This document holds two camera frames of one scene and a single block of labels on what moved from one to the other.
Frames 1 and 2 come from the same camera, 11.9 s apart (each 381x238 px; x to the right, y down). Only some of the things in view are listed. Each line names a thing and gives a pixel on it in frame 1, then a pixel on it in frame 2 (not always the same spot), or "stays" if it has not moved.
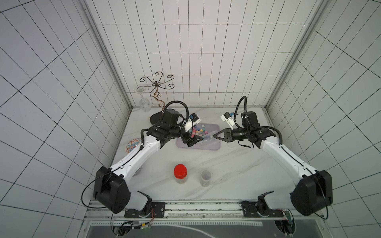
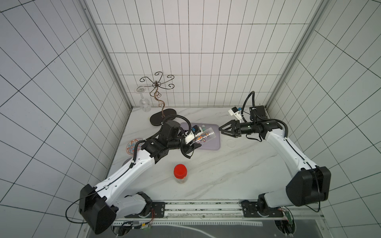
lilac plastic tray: [215, 144] stays
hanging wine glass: [144, 103] stays
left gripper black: [187, 135] -> [187, 149]
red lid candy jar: [180, 172] stays
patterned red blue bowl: [132, 144] stays
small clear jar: [206, 177] -> [207, 134]
